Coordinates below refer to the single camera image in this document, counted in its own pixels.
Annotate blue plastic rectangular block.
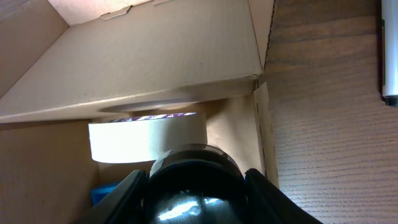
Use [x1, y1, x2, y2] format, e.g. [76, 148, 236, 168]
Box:
[90, 182, 119, 205]

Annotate black and white marker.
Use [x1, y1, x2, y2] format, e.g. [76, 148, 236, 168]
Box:
[381, 0, 397, 107]

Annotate black teardrop shaped object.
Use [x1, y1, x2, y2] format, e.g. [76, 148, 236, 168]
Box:
[144, 144, 251, 224]

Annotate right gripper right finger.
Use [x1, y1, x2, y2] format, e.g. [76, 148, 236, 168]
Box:
[245, 169, 322, 224]

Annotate white masking tape roll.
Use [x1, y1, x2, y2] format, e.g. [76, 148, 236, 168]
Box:
[88, 113, 208, 164]

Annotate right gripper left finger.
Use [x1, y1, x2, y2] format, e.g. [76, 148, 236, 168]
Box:
[72, 170, 147, 224]

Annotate cardboard box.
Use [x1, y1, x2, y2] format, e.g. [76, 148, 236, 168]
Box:
[1, 1, 279, 223]

